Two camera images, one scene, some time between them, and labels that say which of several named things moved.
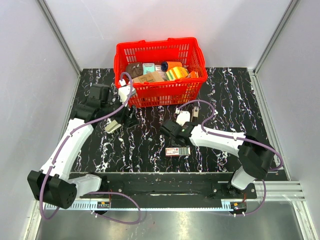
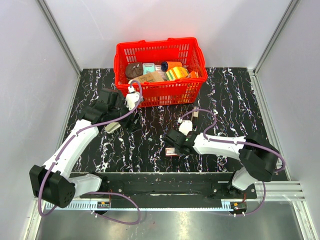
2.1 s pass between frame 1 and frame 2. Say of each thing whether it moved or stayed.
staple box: stayed
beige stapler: stayed
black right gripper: moved
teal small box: stayed
